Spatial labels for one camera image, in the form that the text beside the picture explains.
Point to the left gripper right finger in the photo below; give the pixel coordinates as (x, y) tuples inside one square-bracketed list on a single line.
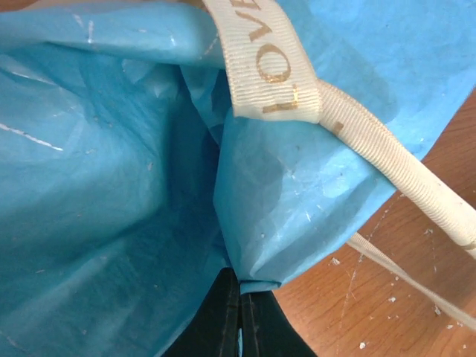
[(266, 331)]

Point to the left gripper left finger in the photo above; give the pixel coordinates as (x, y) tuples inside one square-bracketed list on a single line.
[(213, 331)]

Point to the blue paper bouquet wrapper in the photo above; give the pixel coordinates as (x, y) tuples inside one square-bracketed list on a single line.
[(110, 239)]

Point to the cream printed ribbon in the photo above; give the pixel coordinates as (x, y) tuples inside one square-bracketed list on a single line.
[(334, 105)]

